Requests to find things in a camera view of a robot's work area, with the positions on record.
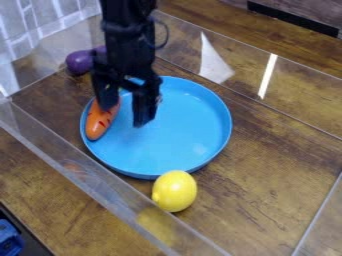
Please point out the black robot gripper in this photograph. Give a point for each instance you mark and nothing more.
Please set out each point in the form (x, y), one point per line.
(127, 56)

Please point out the orange toy carrot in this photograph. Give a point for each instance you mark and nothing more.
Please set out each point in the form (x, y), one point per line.
(99, 120)

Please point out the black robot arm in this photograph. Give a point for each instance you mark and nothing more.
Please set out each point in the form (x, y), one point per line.
(127, 12)

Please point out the purple toy eggplant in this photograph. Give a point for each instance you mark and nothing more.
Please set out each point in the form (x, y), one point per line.
(79, 60)

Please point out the blue round plate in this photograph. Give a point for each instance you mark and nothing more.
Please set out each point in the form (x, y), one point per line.
(181, 140)

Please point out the yellow toy lemon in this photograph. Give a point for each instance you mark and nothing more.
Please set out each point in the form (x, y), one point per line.
(174, 191)

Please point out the blue object at corner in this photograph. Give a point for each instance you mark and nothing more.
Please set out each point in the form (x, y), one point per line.
(11, 241)

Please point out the clear acrylic enclosure wall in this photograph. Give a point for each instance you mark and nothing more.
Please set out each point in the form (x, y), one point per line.
(270, 192)

